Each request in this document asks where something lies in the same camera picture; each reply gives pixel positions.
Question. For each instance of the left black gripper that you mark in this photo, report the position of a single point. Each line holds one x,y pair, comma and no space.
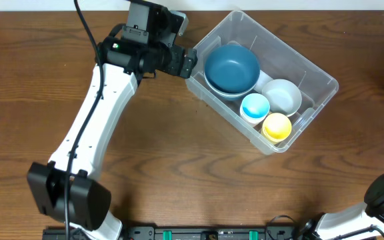
188,63

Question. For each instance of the dark blue bowl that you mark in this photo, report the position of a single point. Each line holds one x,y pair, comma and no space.
228,95
232,70

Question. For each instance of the light blue bowl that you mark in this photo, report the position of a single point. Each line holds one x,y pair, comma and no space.
283,96

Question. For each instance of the yellow cup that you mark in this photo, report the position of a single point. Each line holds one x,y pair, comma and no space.
277,125
271,139

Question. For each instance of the light blue cup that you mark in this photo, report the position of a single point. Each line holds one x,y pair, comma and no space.
255,106

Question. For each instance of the cream white cup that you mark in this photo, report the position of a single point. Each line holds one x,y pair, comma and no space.
251,120

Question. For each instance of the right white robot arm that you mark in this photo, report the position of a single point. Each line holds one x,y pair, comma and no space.
361,221

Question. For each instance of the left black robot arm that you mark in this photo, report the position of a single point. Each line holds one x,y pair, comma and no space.
66,188

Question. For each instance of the clear plastic storage container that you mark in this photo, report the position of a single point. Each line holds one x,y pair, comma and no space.
277,61

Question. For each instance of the white label in container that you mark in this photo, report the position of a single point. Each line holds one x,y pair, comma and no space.
262,81

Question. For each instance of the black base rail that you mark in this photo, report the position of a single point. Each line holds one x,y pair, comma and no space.
192,233

